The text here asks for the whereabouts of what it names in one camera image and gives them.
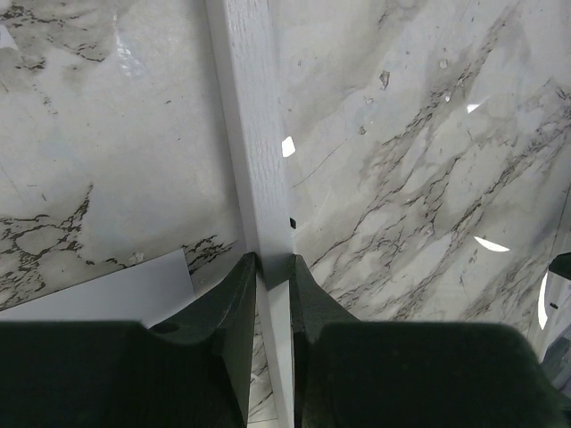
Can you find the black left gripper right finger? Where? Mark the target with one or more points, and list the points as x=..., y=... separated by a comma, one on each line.
x=353, y=373

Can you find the white picture frame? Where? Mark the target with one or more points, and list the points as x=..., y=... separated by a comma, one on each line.
x=243, y=48

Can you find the white photo paper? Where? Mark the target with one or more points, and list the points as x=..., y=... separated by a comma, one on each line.
x=147, y=293

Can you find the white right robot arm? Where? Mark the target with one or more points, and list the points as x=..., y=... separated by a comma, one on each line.
x=554, y=320

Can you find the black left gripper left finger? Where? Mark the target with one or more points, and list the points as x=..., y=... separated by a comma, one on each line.
x=191, y=370

